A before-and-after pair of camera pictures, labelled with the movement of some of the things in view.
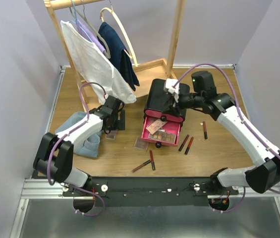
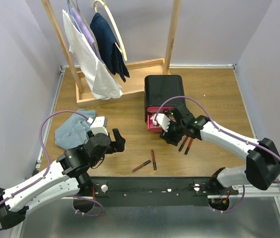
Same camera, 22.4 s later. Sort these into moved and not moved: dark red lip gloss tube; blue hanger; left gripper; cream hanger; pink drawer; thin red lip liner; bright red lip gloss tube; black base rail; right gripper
Moved: cream hanger; blue hanger; pink drawer; left gripper; right gripper
Not moved: thin red lip liner; bright red lip gloss tube; dark red lip gloss tube; black base rail
